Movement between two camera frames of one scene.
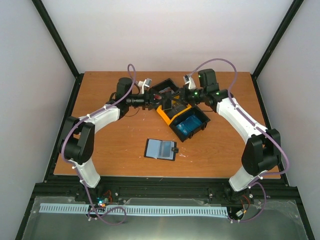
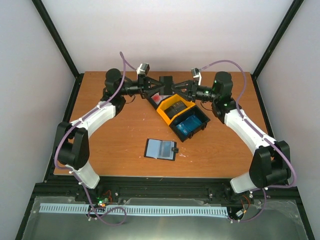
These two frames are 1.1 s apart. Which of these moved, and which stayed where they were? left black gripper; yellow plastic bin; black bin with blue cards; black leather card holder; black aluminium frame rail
Moved: left black gripper
Stayed: black aluminium frame rail; black leather card holder; yellow plastic bin; black bin with blue cards
